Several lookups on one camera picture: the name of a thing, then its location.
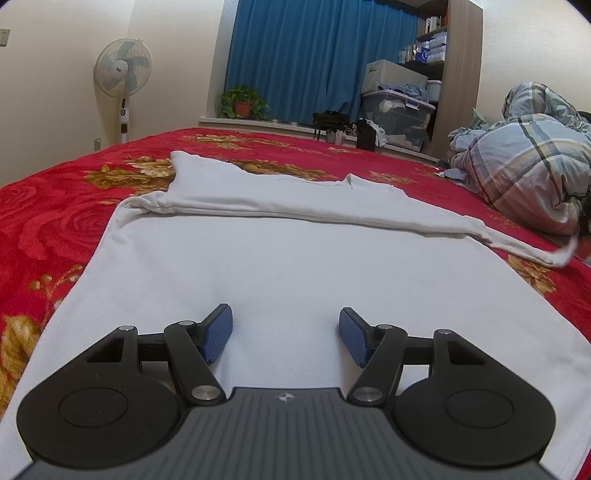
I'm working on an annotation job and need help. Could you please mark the red floral blanket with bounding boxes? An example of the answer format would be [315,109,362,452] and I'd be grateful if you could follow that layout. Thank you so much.
[0,127,591,418]

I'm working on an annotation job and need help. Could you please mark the blue curtain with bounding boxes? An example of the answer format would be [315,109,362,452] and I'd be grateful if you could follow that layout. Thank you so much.
[224,0,419,126]

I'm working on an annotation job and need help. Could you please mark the black bag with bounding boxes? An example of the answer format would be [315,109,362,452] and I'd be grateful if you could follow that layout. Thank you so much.
[312,110,354,141]

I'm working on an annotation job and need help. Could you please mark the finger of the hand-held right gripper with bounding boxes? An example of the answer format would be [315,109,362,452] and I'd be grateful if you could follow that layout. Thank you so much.
[577,196,591,252]

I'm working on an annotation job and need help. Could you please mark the clear plastic storage bin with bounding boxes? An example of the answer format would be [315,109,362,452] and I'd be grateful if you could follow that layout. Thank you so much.
[360,89,437,153]

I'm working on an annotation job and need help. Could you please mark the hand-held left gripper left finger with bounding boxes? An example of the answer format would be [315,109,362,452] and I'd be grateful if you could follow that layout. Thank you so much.
[85,303,234,407]

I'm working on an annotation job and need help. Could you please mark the potted green plant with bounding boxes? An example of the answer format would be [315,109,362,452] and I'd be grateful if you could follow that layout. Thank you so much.
[218,85,271,121]

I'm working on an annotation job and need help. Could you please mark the black fabric pouch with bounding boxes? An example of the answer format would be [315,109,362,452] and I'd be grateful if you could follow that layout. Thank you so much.
[355,119,378,151]

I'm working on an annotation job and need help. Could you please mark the light blue crumpled cloth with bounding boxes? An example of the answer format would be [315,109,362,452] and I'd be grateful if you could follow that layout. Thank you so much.
[446,126,486,155]

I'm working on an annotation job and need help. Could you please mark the blue crumpled clothes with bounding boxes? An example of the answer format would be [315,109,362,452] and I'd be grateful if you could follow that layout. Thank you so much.
[377,83,429,101]

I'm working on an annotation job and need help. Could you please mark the wooden shelf unit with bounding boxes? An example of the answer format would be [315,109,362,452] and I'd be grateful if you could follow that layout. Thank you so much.
[398,0,484,160]

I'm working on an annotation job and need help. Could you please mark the blue plaid duvet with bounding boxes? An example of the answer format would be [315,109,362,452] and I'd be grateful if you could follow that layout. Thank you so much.
[449,82,591,237]

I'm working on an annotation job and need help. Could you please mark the grey box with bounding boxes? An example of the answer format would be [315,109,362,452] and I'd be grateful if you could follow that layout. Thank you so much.
[364,59,431,95]

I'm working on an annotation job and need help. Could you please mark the white standing fan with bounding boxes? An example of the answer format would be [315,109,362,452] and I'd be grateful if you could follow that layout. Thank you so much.
[94,38,153,145]

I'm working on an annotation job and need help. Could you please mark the stack of blue white packets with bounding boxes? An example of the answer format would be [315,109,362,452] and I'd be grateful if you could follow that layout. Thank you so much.
[398,16,450,64]

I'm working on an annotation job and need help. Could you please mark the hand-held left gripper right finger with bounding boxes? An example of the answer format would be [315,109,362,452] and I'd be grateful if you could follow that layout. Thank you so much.
[338,306,486,407]

